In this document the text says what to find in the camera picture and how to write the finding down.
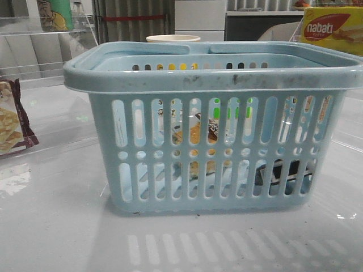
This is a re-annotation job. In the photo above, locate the cream paper cup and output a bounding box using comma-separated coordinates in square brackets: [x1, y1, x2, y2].
[146, 34, 201, 43]

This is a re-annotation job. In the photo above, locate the light blue plastic basket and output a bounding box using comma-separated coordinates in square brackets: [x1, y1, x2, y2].
[64, 41, 362, 214]

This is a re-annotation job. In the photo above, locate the clear acrylic stand right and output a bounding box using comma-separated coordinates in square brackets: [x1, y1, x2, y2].
[289, 18, 303, 42]

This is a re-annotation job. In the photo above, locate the clear acrylic display shelf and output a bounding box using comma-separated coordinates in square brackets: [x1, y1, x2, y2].
[1, 14, 97, 158]

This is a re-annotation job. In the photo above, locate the white cabinet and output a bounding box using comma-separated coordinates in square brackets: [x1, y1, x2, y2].
[175, 1, 227, 41]

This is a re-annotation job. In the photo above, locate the brown cracker snack package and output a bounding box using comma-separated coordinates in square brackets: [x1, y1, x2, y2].
[1, 79, 39, 156]

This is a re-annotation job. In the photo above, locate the yellow nabati wafer box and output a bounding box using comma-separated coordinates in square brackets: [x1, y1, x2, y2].
[299, 6, 362, 56]

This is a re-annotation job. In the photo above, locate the green yellow cartoon snack bag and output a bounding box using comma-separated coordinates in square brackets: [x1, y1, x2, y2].
[37, 0, 74, 32]

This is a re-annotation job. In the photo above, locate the packaged bread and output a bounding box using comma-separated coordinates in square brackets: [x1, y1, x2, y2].
[172, 113, 233, 181]

